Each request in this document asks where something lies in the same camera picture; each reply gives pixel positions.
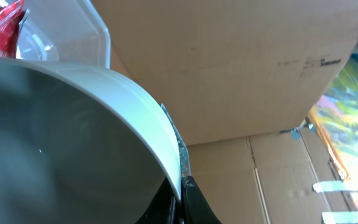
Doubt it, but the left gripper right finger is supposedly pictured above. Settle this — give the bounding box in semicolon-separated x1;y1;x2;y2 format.
160;104;221;224

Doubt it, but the colourful painting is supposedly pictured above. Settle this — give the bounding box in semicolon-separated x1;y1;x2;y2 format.
311;43;358;210

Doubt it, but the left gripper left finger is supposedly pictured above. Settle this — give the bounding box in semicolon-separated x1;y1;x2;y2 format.
135;178;176;224

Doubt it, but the clear plastic bin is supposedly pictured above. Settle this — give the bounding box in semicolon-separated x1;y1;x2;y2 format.
16;0;111;68

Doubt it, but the grey bowl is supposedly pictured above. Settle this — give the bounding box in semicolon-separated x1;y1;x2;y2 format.
0;58;181;223

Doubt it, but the red snack wrapper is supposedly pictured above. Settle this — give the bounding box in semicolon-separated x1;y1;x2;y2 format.
0;0;25;58

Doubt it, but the cardboard box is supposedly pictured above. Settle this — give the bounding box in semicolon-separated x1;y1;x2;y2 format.
94;0;358;223

